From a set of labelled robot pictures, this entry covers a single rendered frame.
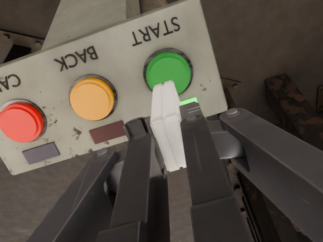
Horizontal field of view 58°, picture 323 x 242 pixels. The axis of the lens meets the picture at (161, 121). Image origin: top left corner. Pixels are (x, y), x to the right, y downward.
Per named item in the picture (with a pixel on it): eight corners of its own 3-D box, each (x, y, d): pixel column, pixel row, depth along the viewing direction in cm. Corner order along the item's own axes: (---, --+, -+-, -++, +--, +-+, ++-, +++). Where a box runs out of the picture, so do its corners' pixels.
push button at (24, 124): (53, 129, 30) (46, 137, 28) (18, 140, 30) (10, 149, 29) (34, 94, 28) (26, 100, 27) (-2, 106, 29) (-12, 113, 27)
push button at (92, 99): (121, 107, 29) (118, 114, 27) (84, 119, 29) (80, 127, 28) (105, 69, 27) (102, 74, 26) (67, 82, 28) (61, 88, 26)
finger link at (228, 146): (184, 143, 13) (251, 124, 12) (178, 105, 17) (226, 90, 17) (193, 171, 13) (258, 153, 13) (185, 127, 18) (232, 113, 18)
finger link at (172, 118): (163, 119, 14) (178, 114, 14) (162, 82, 21) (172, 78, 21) (181, 169, 15) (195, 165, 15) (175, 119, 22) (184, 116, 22)
